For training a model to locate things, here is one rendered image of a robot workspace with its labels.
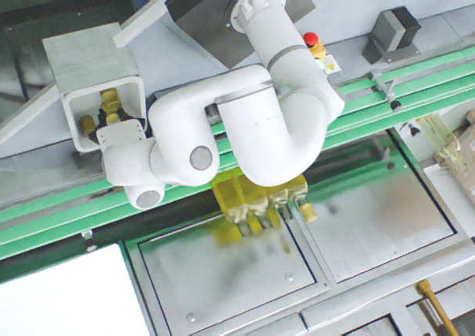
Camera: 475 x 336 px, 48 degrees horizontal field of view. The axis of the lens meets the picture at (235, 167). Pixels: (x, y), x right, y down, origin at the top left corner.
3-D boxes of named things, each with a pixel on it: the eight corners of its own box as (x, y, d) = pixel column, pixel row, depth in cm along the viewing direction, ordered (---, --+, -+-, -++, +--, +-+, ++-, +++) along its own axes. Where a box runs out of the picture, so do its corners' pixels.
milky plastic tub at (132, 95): (68, 126, 131) (78, 154, 128) (50, 66, 112) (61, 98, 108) (136, 107, 136) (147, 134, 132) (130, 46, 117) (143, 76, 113)
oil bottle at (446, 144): (407, 110, 177) (452, 175, 166) (411, 101, 172) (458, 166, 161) (421, 104, 178) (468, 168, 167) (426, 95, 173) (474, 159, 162)
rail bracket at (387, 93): (364, 76, 146) (390, 113, 140) (372, 58, 140) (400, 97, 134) (376, 72, 147) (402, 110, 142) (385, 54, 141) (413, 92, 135)
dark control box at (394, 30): (371, 31, 152) (386, 53, 149) (380, 10, 145) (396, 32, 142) (394, 25, 155) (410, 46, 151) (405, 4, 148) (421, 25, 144)
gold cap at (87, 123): (98, 127, 126) (92, 113, 128) (83, 131, 125) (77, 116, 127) (98, 136, 129) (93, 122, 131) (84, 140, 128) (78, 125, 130)
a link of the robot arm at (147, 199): (134, 161, 99) (182, 153, 103) (118, 126, 106) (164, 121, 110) (130, 216, 109) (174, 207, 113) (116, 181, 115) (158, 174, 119)
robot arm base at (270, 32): (214, 2, 108) (244, 59, 101) (267, -35, 105) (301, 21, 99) (244, 39, 121) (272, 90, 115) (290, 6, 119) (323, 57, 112)
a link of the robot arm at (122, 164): (193, 130, 91) (158, 136, 110) (119, 141, 86) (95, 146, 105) (201, 180, 92) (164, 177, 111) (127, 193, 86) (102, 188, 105)
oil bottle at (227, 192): (198, 161, 147) (229, 228, 138) (200, 150, 142) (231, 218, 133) (217, 154, 148) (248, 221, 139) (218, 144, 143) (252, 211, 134)
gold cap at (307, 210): (301, 210, 142) (308, 225, 140) (297, 207, 139) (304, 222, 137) (312, 203, 141) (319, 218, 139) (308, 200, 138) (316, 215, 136)
